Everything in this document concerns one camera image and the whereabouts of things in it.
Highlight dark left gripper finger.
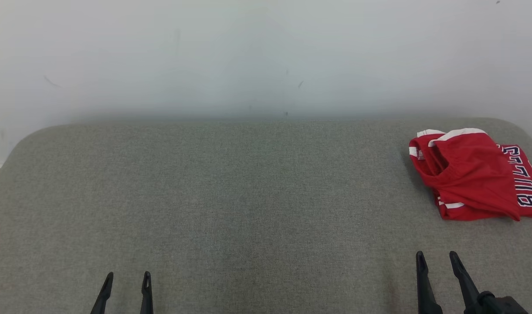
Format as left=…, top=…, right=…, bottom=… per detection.
left=90, top=272, right=114, bottom=314
left=140, top=271, right=154, bottom=314

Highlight red shorts with number 23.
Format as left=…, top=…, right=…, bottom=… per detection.
left=408, top=128, right=522, bottom=222

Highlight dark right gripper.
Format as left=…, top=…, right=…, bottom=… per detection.
left=416, top=251, right=530, bottom=314

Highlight grey fabric sofa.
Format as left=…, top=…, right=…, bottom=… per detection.
left=0, top=117, right=532, bottom=314

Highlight red Bulls basketball jersey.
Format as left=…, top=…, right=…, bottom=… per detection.
left=496, top=144, right=532, bottom=219

